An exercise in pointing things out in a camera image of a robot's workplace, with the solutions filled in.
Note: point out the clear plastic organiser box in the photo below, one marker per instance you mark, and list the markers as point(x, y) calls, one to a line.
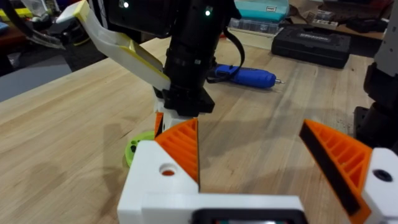
point(253, 26)

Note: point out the black tool case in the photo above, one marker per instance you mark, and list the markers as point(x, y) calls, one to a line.
point(311, 46)

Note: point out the blue electric screwdriver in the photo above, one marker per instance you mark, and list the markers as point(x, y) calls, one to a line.
point(248, 76)

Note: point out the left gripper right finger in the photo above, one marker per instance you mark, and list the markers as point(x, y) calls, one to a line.
point(348, 155)

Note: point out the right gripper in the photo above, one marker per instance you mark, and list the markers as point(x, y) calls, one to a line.
point(189, 62)

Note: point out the white power strip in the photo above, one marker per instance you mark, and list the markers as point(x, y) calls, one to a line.
point(325, 23)

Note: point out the teal plastic box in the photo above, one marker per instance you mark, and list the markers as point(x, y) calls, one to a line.
point(261, 9)

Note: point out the green disc with holes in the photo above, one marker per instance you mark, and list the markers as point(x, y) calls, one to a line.
point(135, 146)

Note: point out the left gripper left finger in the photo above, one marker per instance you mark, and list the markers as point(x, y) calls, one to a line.
point(146, 186)

